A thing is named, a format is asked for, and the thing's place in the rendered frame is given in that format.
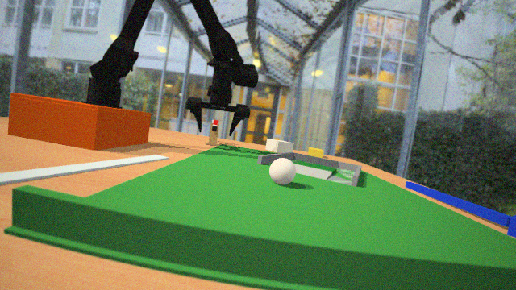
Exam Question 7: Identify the white flat bar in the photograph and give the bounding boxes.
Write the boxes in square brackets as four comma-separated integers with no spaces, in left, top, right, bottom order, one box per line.
[0,155,169,185]

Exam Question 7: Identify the blue long bar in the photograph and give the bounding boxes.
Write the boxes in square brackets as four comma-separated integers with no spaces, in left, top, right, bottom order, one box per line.
[406,181,516,238]

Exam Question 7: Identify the yellow rectangular block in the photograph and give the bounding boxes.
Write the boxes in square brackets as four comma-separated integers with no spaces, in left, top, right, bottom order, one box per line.
[308,147,323,158]

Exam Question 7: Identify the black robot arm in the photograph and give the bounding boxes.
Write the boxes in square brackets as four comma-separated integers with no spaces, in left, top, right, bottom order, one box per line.
[81,0,259,109]

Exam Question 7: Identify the white golf ball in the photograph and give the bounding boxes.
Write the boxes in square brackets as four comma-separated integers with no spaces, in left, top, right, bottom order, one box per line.
[269,158,296,184]

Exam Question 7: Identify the white rectangular block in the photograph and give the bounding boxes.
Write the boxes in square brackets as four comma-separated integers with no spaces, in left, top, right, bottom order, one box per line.
[265,139,294,153]

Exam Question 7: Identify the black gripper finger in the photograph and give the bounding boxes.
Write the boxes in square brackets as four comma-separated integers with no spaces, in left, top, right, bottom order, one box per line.
[229,113,244,136]
[190,108,202,132]

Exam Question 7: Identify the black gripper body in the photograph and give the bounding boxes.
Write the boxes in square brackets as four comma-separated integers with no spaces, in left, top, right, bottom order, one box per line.
[185,82,250,118]

